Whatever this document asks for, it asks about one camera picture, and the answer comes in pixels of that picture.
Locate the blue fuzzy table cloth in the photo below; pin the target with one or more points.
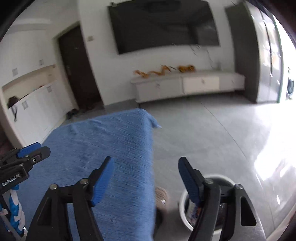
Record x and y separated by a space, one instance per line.
127 210

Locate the washing machine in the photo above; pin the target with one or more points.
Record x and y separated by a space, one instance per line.
290 88

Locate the golden tiger figurine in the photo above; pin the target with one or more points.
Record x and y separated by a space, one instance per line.
186 69

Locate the black handbag with strap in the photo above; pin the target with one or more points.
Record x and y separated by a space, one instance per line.
12 101

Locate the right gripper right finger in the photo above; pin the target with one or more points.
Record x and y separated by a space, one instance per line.
241 219

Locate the white upper wall cabinets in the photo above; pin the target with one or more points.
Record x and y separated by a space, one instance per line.
24 52

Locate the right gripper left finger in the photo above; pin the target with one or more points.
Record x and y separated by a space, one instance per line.
51 221

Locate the dark brown entrance door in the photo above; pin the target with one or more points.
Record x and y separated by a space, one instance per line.
78 69

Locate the white lower shoe cabinet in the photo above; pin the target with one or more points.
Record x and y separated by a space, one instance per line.
36 115

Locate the dark shoes by door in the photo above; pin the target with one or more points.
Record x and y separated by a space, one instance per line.
71 113

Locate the white low tv cabinet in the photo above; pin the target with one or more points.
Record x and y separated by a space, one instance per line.
184 84

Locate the large black wall television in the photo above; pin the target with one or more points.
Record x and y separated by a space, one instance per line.
139 25

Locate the golden dragon figurine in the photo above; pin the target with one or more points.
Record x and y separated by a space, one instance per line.
162 72

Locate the dark grey glass display cabinet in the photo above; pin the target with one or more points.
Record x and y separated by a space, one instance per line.
257 50

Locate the beige wall switch plate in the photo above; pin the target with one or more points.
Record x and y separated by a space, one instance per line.
90 38

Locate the white round trash bin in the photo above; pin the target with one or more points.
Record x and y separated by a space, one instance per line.
190 212

